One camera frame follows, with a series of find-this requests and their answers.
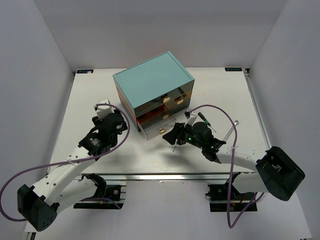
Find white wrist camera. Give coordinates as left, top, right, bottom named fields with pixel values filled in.
left=184, top=111, right=198, bottom=127
left=94, top=98, right=113, bottom=121

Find silver open-end wrench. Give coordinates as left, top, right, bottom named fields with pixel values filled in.
left=223, top=120, right=239, bottom=142

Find small precision screwdriver right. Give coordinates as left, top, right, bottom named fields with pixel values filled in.
left=197, top=112, right=217, bottom=133

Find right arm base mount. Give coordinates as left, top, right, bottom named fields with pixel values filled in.
left=205, top=174, right=255, bottom=213

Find clear drawer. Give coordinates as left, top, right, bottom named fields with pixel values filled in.
left=138, top=115, right=176, bottom=141

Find aluminium table edge rail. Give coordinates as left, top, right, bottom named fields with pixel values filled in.
left=47, top=172, right=251, bottom=181

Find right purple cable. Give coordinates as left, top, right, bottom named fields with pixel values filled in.
left=187, top=104, right=263, bottom=229

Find teal drawer cabinet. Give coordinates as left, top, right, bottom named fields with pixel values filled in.
left=113, top=51, right=195, bottom=132

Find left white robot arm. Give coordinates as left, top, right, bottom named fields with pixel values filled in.
left=17, top=110, right=128, bottom=232

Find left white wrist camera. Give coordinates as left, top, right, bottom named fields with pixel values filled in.
left=94, top=98, right=113, bottom=121

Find gold middle drawer handle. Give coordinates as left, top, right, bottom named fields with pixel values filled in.
left=159, top=128, right=167, bottom=134

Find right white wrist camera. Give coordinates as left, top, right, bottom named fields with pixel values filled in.
left=184, top=111, right=198, bottom=127

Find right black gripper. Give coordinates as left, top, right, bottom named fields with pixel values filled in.
left=162, top=121, right=205, bottom=150

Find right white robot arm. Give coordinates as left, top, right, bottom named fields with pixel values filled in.
left=162, top=122, right=306, bottom=201

